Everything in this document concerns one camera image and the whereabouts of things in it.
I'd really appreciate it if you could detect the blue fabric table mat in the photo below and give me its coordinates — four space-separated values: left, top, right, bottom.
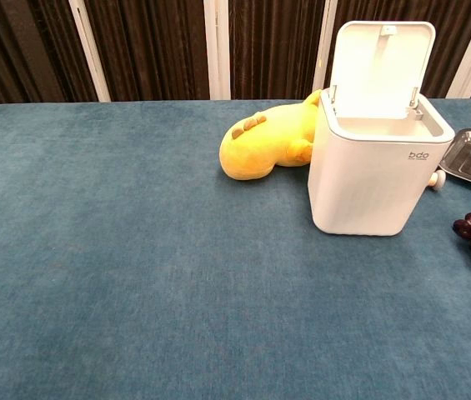
0 97 471 400

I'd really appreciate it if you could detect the white square box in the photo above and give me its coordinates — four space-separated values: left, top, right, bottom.
307 20 456 237

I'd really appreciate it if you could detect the light wooden stamp with knob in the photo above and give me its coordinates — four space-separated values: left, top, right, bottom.
428 169 449 193

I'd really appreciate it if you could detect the yellow plush toy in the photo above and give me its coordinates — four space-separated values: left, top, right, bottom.
218 89 323 183

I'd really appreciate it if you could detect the dark brown pleated curtain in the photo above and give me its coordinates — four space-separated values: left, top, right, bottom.
0 0 471 108

